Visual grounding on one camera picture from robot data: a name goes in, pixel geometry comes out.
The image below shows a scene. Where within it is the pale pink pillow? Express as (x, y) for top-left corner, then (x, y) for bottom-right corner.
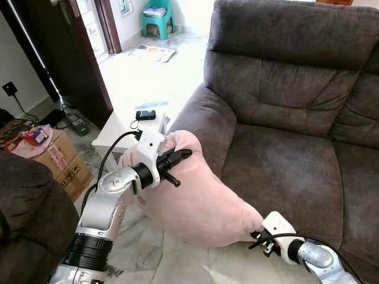
(118, 130), (265, 248)

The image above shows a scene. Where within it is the dark grey fabric sofa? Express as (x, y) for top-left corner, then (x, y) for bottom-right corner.
(168, 0), (379, 284)

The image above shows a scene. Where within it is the white side table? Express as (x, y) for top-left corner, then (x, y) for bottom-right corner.
(92, 106), (172, 156)

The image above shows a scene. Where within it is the black charger with green light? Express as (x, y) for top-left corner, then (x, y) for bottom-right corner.
(70, 117), (92, 137)

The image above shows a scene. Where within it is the brown cardboard box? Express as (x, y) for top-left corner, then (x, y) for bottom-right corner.
(30, 129), (94, 202)

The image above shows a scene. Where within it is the printed newspaper sheet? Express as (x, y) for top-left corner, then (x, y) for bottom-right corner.
(129, 44), (177, 63)

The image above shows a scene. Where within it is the red and blue packet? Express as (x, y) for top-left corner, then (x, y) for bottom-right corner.
(24, 126), (49, 147)

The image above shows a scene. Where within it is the teal plastic stool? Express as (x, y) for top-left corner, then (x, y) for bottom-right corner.
(141, 0), (176, 40)

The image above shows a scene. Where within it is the pink cloth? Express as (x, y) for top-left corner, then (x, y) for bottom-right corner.
(11, 139), (45, 159)

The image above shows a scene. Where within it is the dark grey armchair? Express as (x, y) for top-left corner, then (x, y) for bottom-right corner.
(0, 148), (79, 284)

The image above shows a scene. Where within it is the stack of papers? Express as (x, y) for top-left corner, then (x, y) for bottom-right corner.
(143, 5), (168, 18)

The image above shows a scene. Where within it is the dark brown door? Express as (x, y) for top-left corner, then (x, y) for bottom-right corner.
(0, 0), (114, 128)

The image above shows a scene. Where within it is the white slanted pole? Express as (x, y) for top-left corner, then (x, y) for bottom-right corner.
(5, 0), (66, 110)

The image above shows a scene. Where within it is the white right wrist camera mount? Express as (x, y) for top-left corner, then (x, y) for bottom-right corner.
(261, 211), (298, 244)

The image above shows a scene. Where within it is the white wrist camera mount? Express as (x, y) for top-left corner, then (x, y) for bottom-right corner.
(261, 211), (298, 244)
(135, 129), (168, 189)

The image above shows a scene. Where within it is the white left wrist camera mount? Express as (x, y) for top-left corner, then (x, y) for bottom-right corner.
(135, 129), (168, 189)

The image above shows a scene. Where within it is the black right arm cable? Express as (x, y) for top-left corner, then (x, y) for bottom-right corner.
(265, 233), (363, 284)

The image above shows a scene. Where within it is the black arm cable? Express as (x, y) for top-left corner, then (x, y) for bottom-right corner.
(80, 130), (143, 217)
(265, 233), (363, 284)

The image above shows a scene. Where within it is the black device with cord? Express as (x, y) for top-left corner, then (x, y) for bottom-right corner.
(130, 109), (157, 130)

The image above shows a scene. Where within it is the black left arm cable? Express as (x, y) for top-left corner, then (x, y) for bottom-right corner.
(80, 130), (143, 217)

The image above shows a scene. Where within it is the brown door frame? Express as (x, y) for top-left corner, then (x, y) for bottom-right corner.
(95, 0), (123, 55)

